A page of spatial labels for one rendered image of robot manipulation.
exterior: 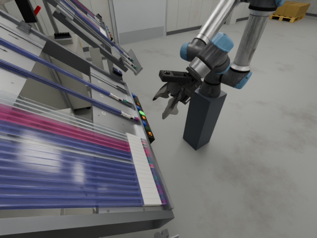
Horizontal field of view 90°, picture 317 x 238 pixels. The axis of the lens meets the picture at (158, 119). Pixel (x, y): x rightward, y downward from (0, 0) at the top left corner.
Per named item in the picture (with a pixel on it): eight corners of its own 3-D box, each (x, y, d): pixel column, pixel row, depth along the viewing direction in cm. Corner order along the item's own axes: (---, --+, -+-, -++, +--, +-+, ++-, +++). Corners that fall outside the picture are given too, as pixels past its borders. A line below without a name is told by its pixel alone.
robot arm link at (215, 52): (237, 50, 57) (234, 38, 50) (213, 73, 61) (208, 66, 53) (221, 38, 60) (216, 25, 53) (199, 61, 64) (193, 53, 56)
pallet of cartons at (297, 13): (281, 14, 623) (287, 0, 592) (306, 19, 570) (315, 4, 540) (264, 18, 569) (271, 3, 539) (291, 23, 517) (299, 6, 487)
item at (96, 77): (120, 88, 88) (124, 84, 87) (160, 216, 42) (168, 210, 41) (87, 70, 76) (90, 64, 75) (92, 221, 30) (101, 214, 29)
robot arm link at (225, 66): (211, 53, 73) (204, 42, 63) (235, 60, 67) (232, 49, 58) (203, 69, 74) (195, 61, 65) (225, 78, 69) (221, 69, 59)
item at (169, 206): (120, 92, 90) (127, 83, 87) (157, 220, 44) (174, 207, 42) (118, 91, 89) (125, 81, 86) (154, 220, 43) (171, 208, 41)
